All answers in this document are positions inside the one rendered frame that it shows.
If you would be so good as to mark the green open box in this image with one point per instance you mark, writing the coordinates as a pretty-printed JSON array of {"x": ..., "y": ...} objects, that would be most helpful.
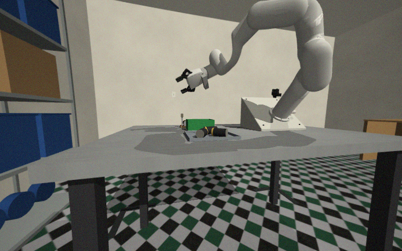
[{"x": 196, "y": 124}]

